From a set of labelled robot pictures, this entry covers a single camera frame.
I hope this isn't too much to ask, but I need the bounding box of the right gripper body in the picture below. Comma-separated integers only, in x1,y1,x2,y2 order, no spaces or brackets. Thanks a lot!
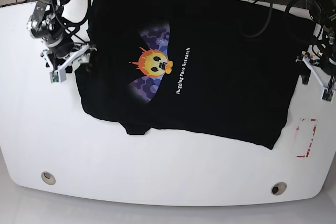
40,42,97,70

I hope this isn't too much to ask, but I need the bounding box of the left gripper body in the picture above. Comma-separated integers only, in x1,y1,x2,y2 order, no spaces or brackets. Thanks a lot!
296,51,335,90

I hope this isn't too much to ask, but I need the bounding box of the black graphic t-shirt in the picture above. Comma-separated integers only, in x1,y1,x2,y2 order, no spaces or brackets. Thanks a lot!
75,0,315,149

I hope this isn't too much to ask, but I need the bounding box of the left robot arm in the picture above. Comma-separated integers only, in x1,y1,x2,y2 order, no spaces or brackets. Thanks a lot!
283,0,335,94

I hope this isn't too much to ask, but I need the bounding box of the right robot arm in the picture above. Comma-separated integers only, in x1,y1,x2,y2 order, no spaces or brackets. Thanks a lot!
27,0,96,75

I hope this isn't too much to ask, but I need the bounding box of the red tape rectangle marking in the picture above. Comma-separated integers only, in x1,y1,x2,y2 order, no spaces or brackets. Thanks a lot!
293,118,317,158

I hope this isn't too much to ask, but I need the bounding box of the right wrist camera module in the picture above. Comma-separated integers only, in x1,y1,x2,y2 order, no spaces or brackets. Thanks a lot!
49,69,66,83

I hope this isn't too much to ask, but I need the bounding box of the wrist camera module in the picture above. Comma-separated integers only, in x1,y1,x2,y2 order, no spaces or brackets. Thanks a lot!
321,87,334,102
49,69,66,83

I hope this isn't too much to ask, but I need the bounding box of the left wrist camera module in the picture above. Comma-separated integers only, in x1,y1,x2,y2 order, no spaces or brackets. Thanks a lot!
321,87,334,102

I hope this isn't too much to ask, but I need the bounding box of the left table cable grommet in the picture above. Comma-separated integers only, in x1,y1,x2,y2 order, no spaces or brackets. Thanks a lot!
41,172,56,185

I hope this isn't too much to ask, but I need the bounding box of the table cable grommet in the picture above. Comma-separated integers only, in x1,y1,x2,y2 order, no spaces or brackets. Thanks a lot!
41,172,56,185
271,182,287,196

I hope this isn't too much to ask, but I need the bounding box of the right table cable grommet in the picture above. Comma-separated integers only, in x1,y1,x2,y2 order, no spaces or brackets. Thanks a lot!
271,182,287,196

